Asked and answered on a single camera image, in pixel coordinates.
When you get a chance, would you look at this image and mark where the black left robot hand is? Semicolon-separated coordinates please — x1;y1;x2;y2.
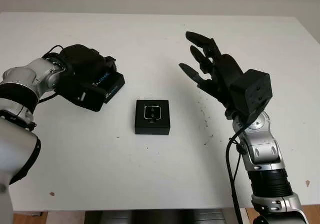
58;43;118;84

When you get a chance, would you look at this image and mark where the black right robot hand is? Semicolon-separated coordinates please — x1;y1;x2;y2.
178;31;247;120

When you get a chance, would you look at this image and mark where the black box lid with print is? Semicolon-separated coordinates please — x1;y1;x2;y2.
91;70;126;105

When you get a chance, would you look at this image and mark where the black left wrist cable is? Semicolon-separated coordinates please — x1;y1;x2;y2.
37;44;66;104

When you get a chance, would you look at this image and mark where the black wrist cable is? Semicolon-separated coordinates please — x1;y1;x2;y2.
37;44;66;104
225;123;251;224

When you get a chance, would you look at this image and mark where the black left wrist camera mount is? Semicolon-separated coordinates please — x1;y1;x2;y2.
55;69;106;113

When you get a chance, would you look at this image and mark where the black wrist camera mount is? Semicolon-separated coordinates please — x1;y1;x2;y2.
229;69;273;124
55;69;106;113

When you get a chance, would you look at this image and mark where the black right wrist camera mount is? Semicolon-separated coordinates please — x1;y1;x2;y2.
229;69;273;124

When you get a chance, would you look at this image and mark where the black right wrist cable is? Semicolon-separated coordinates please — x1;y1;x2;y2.
225;123;251;224

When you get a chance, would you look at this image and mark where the black camera box base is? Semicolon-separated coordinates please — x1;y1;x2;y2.
134;99;172;136

